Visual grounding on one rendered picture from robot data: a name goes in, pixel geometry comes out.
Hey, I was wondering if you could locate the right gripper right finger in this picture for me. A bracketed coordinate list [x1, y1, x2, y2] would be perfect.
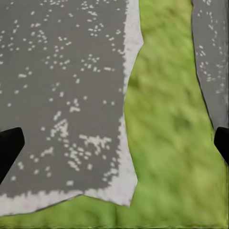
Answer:
[214, 127, 229, 166]

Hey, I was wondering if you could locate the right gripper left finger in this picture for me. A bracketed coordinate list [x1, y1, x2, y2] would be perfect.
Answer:
[0, 127, 25, 184]

